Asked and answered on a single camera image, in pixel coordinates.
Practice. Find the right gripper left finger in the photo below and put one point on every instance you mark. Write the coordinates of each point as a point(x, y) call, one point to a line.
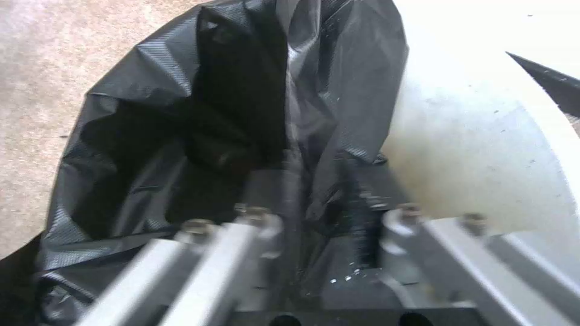
point(217, 258)

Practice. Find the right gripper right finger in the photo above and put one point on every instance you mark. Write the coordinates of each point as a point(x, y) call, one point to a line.
point(457, 271)

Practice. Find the black plastic trash bag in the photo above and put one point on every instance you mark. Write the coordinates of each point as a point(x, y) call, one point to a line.
point(149, 136)

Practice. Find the white round trash bin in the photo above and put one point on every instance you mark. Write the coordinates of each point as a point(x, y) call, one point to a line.
point(471, 142)

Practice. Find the black pointed wedge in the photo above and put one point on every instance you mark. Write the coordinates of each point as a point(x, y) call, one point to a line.
point(555, 85)

